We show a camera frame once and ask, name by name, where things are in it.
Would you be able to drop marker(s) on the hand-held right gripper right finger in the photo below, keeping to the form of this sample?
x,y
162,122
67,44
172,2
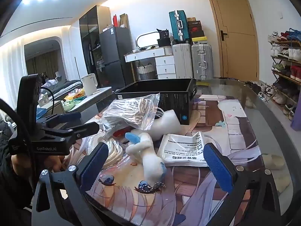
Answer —
x,y
218,169

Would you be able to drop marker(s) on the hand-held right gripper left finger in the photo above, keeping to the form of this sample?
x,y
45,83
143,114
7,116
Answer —
x,y
94,167

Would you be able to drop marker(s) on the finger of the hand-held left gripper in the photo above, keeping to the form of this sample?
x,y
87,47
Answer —
x,y
70,117
87,128

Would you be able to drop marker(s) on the white printed packet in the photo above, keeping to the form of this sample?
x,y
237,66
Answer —
x,y
181,148

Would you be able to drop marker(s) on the white and blue plush toy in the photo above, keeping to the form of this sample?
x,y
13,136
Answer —
x,y
150,160

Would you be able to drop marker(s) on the black storage box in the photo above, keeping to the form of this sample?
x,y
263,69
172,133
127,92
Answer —
x,y
174,103

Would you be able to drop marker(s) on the person's left forearm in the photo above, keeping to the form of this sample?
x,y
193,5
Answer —
x,y
11,193

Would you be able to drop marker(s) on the person's left hand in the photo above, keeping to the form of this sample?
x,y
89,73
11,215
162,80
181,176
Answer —
x,y
55,163

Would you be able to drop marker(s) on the colourful packet pile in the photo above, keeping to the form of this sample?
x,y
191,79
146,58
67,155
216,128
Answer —
x,y
74,96

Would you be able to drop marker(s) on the bed with dark blanket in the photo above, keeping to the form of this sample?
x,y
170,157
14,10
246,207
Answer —
x,y
63,84

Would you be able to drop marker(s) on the red and white packet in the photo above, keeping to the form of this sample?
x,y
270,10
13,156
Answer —
x,y
122,131

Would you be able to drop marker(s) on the white electric kettle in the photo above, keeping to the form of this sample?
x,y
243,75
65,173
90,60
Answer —
x,y
88,84

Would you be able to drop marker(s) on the grey side table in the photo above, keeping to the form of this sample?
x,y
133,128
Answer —
x,y
101,92

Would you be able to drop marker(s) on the printed desk mat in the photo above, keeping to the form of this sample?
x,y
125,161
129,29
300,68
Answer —
x,y
235,131

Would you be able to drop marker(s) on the white curtain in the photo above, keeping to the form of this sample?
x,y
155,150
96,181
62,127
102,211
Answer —
x,y
11,70

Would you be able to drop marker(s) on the beige slipper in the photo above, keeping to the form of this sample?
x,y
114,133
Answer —
x,y
274,161
283,181

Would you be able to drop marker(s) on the black refrigerator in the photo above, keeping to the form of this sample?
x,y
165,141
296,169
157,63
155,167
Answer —
x,y
115,51

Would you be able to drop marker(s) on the black glass cabinet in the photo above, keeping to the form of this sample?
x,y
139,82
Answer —
x,y
89,40

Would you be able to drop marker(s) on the wicker basket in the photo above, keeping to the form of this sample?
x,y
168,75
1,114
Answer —
x,y
147,71

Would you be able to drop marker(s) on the loose shoe pile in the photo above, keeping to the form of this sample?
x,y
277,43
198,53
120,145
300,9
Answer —
x,y
261,90

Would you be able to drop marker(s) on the purple yoga mat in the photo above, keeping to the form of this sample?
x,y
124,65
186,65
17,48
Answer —
x,y
296,120

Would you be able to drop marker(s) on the white desk with drawers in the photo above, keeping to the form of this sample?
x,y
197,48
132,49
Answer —
x,y
164,63

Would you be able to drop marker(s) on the red bottle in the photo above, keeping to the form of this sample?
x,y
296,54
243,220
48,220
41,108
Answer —
x,y
115,21

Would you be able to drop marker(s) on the oval mirror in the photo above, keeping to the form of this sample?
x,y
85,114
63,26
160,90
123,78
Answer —
x,y
148,40

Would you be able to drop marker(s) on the silver suitcase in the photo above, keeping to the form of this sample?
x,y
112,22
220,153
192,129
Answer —
x,y
202,61

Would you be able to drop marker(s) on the flat cardboard box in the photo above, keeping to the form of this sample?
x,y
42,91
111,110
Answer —
x,y
124,20

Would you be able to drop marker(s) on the white suitcase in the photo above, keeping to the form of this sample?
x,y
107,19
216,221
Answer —
x,y
182,61

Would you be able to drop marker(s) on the wooden shoe rack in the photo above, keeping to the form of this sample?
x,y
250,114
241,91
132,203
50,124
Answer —
x,y
285,75

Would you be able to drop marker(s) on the black tote bag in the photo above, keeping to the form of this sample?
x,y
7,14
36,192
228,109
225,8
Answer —
x,y
163,37

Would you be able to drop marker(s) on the tan wooden door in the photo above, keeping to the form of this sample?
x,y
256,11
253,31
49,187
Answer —
x,y
235,47

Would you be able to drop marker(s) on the yellow and black shoebox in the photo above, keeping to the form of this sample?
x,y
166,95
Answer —
x,y
199,40

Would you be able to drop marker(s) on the rows of racked shoes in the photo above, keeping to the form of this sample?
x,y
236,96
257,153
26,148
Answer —
x,y
284,54

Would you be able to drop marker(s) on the teal suitcase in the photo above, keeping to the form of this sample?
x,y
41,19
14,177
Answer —
x,y
178,28

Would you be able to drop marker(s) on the red and black shoebox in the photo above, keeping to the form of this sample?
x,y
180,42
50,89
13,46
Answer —
x,y
197,29

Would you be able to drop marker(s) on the brown cardboard shoebox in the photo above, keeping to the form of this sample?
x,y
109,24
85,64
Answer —
x,y
191,19

